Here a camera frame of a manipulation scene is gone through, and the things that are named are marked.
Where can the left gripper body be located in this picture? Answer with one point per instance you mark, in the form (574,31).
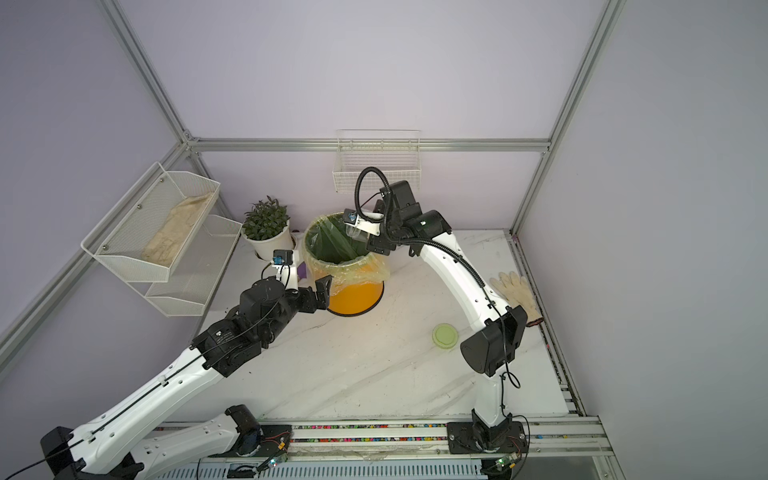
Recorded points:
(300,303)

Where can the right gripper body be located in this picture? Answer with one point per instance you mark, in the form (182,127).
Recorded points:
(391,238)

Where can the green jar lid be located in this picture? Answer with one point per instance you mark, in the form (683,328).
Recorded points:
(445,336)

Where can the glass oatmeal jar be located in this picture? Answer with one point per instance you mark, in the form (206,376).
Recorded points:
(359,229)

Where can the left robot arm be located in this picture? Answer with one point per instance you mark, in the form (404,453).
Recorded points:
(117,444)

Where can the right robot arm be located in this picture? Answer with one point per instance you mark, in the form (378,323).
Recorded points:
(497,329)

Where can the orange trash bin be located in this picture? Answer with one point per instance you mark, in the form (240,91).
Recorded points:
(358,299)

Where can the lower white mesh shelf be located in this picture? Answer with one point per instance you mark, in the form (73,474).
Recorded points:
(192,284)

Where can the white mesh shelf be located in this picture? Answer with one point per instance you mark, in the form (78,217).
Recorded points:
(192,284)
(124,241)

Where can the potted green plant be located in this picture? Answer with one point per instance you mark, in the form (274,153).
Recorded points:
(267,228)

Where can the beige cloth in shelf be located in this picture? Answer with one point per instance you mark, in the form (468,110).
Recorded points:
(167,243)

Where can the white work glove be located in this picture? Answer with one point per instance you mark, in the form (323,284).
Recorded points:
(516,291)

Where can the upper white mesh shelf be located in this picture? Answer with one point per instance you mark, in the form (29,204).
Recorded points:
(124,241)

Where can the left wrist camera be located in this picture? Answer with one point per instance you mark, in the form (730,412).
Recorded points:
(286,268)

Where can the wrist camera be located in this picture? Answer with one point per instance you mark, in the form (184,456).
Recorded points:
(286,268)
(351,212)

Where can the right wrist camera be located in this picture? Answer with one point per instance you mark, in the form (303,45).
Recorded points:
(351,212)

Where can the white wire wall basket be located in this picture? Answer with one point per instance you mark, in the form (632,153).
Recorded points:
(395,152)

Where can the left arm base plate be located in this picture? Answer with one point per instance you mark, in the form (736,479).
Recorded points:
(262,442)

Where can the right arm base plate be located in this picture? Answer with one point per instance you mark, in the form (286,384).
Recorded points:
(477,438)

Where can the aluminium mounting rail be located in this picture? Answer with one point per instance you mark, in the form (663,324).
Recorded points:
(408,449)

